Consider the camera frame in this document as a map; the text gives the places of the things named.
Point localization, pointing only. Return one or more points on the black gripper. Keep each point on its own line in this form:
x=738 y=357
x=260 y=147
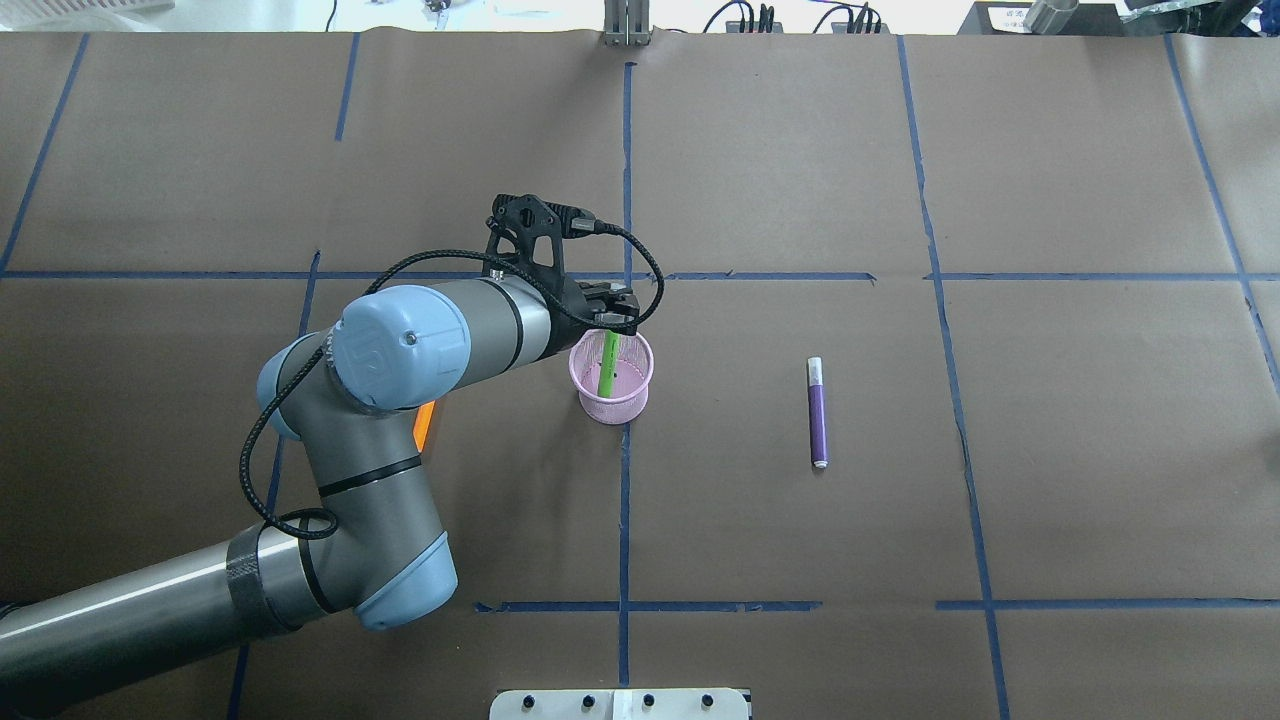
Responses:
x=574 y=304

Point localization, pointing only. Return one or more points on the green marker pen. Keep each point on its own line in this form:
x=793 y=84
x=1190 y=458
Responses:
x=608 y=365

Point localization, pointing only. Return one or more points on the purple marker pen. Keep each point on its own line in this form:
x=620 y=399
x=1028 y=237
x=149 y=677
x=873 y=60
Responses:
x=816 y=392

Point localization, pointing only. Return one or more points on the orange marker pen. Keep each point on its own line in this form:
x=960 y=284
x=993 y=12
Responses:
x=422 y=424

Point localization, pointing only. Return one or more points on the pink mesh pen holder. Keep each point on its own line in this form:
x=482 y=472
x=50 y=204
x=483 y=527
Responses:
x=635 y=371

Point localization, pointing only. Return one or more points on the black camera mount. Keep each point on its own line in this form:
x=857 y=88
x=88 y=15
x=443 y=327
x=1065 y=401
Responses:
x=529 y=233

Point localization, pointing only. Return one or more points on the aluminium frame post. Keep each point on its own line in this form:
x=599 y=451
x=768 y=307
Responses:
x=627 y=23

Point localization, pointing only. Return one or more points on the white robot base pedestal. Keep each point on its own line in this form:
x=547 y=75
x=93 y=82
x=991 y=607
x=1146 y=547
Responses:
x=623 y=703

